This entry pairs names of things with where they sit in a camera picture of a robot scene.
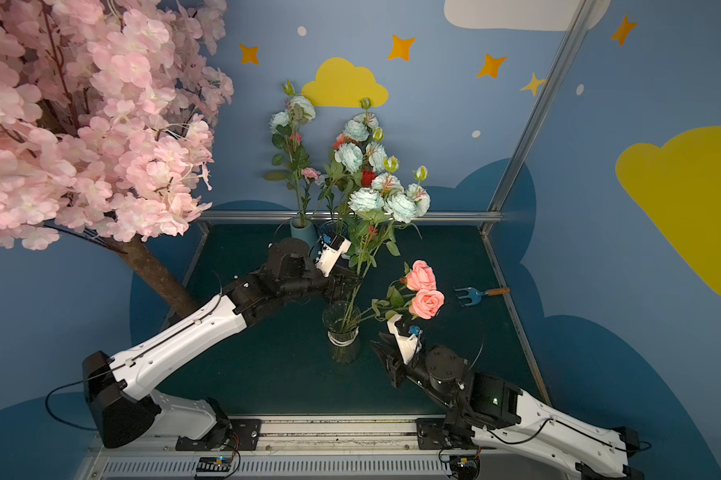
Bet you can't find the clear ribbed glass vase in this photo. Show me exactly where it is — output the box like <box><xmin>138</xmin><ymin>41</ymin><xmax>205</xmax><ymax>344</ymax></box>
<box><xmin>322</xmin><ymin>301</ymin><xmax>360</xmax><ymax>364</ymax></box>

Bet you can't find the blue rose stem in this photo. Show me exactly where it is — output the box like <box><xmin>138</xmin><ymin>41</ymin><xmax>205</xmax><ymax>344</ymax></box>
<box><xmin>335</xmin><ymin>157</ymin><xmax>431</xmax><ymax>331</ymax></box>

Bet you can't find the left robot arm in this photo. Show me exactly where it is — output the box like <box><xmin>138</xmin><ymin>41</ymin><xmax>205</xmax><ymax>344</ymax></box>
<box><xmin>82</xmin><ymin>233</ymin><xmax>358</xmax><ymax>451</ymax></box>

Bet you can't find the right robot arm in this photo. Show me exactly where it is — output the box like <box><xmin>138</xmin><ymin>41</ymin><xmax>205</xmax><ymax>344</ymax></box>
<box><xmin>372</xmin><ymin>333</ymin><xmax>644</xmax><ymax>479</ymax></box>

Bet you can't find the purple ribbed glass vase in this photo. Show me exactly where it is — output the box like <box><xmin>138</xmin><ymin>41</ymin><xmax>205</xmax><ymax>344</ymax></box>
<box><xmin>318</xmin><ymin>220</ymin><xmax>344</xmax><ymax>253</ymax></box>

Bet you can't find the light blue ceramic vase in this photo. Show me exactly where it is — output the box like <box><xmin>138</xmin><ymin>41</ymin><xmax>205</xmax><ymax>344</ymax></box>
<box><xmin>290</xmin><ymin>216</ymin><xmax>318</xmax><ymax>248</ymax></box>

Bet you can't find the white flower stem blue vase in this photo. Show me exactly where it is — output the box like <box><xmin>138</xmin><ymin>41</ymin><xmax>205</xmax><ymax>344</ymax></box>
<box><xmin>264</xmin><ymin>80</ymin><xmax>320</xmax><ymax>228</ymax></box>

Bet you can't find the pink rose stem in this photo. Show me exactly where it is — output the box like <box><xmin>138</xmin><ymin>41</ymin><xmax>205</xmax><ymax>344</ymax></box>
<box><xmin>360</xmin><ymin>260</ymin><xmax>445</xmax><ymax>322</ymax></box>

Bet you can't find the pink cherry blossom tree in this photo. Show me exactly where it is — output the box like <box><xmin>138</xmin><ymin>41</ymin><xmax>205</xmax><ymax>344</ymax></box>
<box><xmin>0</xmin><ymin>1</ymin><xmax>234</xmax><ymax>316</ymax></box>

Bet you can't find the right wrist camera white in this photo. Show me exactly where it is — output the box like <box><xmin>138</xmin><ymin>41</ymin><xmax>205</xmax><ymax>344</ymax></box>
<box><xmin>386</xmin><ymin>313</ymin><xmax>421</xmax><ymax>365</ymax></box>

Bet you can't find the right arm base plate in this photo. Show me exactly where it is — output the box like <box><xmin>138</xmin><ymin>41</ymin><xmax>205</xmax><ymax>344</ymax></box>
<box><xmin>415</xmin><ymin>417</ymin><xmax>477</xmax><ymax>450</ymax></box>

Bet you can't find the aluminium frame back bar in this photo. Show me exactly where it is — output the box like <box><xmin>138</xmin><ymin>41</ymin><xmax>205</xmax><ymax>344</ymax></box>
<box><xmin>196</xmin><ymin>209</ymin><xmax>504</xmax><ymax>226</ymax></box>

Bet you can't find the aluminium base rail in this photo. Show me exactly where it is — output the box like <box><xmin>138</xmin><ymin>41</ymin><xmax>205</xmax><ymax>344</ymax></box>
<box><xmin>74</xmin><ymin>413</ymin><xmax>595</xmax><ymax>480</ymax></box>

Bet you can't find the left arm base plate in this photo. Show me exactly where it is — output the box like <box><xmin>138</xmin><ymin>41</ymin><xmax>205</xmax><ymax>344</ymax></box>
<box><xmin>176</xmin><ymin>418</ymin><xmax>262</xmax><ymax>452</ymax></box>

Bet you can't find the aluminium frame corner post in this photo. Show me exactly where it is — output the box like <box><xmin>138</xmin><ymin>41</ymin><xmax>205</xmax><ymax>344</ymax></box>
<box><xmin>480</xmin><ymin>0</ymin><xmax>600</xmax><ymax>240</ymax></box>

